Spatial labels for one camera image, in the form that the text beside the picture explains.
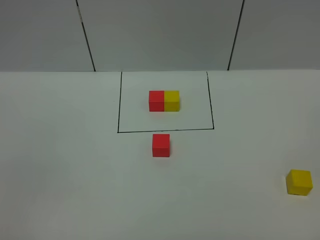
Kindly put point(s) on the template red cube block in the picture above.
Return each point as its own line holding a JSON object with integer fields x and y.
{"x": 156, "y": 100}

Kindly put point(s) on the template yellow cube block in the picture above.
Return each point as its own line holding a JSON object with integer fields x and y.
{"x": 171, "y": 101}

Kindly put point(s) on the loose yellow cube block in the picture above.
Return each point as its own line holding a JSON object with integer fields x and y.
{"x": 299, "y": 182}

